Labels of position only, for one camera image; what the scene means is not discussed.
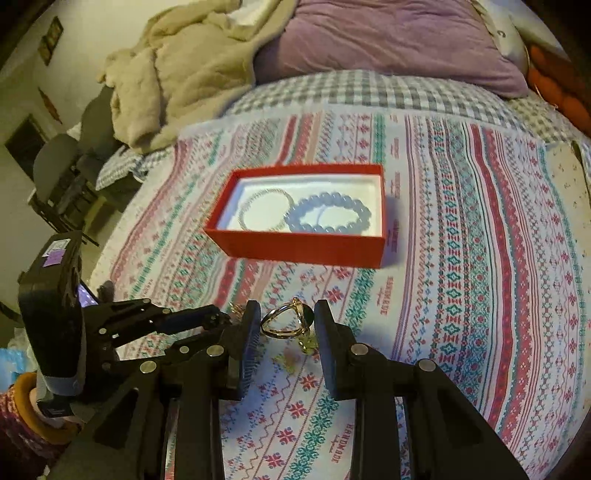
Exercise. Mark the gold earring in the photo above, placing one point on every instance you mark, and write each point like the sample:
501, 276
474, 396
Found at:
308, 347

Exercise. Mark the grey checked bedsheet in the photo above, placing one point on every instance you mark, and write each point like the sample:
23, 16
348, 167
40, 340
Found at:
369, 87

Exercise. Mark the purple pillow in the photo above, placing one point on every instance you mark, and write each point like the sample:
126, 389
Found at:
392, 37

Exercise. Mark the beige fleece blanket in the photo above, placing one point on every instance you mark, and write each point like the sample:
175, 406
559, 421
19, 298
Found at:
184, 69

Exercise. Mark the person's left forearm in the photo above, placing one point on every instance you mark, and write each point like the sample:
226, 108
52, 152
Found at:
14, 427

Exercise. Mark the white plush pillow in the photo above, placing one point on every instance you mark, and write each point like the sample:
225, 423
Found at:
503, 32

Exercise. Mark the blue packet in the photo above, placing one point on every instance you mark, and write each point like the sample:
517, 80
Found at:
11, 364

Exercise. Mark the orange plush toy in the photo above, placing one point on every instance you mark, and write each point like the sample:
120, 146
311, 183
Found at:
558, 87

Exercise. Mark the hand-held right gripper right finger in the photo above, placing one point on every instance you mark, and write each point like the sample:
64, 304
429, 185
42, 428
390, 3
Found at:
323, 350

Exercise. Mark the dark wall frame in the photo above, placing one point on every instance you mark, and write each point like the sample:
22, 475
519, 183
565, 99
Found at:
25, 141

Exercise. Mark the small gold jewelry piece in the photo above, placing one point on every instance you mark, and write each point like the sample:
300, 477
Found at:
236, 310

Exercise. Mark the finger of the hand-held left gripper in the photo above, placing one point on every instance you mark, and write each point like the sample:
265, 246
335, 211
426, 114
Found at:
184, 317
182, 348

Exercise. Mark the red jewelry box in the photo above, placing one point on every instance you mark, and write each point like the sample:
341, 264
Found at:
295, 249

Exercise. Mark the red wall ornament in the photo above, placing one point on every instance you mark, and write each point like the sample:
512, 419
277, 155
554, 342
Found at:
51, 106

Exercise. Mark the white floral cloth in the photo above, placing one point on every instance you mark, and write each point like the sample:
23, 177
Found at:
570, 175

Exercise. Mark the framed wall picture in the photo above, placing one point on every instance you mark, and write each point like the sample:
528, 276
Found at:
51, 39

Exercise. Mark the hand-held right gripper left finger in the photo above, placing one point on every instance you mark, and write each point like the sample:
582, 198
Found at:
252, 350

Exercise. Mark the orange bangle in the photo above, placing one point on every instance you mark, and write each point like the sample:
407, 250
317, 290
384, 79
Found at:
23, 392

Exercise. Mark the patterned knit-print blanket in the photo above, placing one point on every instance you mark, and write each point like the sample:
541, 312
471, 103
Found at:
461, 277

